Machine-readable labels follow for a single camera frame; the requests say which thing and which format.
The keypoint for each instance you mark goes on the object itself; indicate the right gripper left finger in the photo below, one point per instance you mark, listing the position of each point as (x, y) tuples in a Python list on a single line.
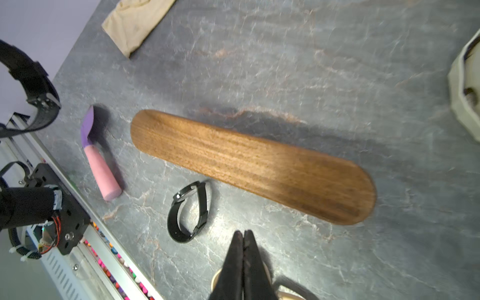
[(230, 281)]

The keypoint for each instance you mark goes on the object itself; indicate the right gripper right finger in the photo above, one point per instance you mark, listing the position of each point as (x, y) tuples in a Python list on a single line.
[(256, 284)]

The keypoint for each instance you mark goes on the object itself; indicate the slim black watch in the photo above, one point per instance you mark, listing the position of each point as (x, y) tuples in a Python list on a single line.
[(181, 208)]

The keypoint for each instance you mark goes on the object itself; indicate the chunky black watch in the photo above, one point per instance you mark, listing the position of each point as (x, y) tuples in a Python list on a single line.
[(39, 89)]

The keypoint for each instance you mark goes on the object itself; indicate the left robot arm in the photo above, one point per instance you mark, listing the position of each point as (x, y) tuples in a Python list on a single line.
[(34, 203)]

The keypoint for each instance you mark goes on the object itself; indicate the wooden watch stand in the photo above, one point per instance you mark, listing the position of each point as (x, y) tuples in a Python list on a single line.
[(327, 187)]

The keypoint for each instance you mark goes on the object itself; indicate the purple pink brush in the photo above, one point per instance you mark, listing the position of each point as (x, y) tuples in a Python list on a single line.
[(106, 182)]

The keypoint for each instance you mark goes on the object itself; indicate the potted green plant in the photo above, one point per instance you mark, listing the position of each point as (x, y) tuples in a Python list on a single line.
[(464, 86)]

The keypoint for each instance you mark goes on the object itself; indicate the beige work glove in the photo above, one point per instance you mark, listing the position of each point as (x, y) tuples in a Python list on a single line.
[(130, 22)]

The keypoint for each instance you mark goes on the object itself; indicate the white vented cable duct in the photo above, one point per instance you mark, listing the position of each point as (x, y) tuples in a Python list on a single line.
[(75, 275)]

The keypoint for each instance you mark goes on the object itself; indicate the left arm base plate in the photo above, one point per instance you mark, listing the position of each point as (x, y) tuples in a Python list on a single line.
[(74, 219)]

